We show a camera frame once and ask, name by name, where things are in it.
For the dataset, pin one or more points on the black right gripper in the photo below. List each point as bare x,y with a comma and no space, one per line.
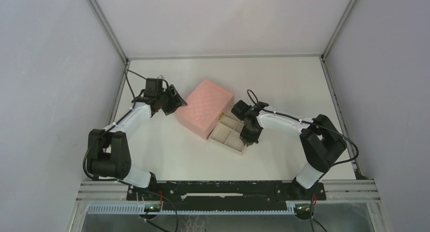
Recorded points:
249,140

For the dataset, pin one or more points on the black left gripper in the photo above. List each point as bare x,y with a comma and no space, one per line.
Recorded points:
177,101

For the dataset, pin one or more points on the pink jewelry drawer tray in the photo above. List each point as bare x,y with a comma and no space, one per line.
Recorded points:
226,134

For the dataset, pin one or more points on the pink jewelry box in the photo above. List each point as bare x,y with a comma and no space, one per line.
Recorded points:
204,106

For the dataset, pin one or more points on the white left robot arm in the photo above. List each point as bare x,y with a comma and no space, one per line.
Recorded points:
108,153

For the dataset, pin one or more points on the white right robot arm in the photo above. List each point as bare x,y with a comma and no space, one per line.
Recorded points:
321,142

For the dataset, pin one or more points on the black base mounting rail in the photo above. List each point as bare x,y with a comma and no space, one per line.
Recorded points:
226,196

